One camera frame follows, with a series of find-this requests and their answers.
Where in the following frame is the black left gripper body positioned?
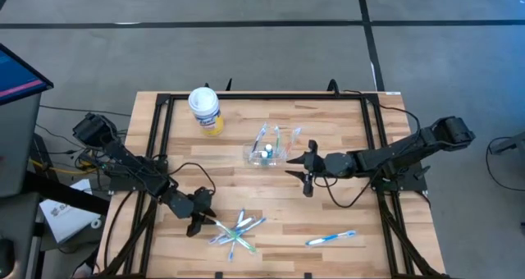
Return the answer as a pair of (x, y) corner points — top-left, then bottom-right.
(186, 186), (215, 238)

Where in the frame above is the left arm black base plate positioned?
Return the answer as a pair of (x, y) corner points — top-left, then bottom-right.
(108, 163), (167, 193)

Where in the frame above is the monitor with blue screen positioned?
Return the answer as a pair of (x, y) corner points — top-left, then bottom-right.
(0, 43), (55, 107)

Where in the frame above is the black floor cable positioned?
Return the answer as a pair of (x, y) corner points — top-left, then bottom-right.
(39, 104), (132, 118)
(486, 135), (525, 193)

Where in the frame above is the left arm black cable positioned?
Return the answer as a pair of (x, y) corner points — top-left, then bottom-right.
(153, 153), (217, 196)

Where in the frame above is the black desk crossbar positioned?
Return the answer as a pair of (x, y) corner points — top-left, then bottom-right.
(22, 170), (111, 217)

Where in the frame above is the blue toothbrush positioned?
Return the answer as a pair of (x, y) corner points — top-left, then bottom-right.
(304, 230), (358, 246)
(226, 207), (246, 263)
(217, 217), (267, 245)

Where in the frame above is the orange toothbrush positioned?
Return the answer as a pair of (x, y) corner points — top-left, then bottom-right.
(281, 129), (299, 160)
(283, 126), (304, 159)

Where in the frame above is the white printed booklet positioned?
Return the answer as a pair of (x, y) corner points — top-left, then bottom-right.
(39, 178), (103, 245)

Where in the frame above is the grey floor stand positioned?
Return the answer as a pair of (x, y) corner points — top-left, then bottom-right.
(489, 130), (525, 156)

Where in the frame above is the black aluminium rig frame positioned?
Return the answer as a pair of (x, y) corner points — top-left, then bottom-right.
(92, 90), (452, 279)

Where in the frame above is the yellow Lysol wipes canister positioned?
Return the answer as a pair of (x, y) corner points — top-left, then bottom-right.
(187, 85), (226, 137)

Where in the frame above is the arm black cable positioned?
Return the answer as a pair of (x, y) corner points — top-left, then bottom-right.
(322, 89), (423, 209)
(153, 153), (217, 196)

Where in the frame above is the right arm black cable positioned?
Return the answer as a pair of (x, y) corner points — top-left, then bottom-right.
(322, 89), (423, 209)

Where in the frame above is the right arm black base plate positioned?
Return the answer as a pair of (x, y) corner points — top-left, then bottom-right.
(367, 158), (431, 193)

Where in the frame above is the clear acrylic organizer box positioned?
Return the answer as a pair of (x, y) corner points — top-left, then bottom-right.
(243, 142), (288, 168)

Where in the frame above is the yellow cable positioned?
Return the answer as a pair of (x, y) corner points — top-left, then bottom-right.
(29, 158), (102, 176)

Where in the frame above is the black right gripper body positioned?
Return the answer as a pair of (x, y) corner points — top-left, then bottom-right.
(304, 139), (326, 197)

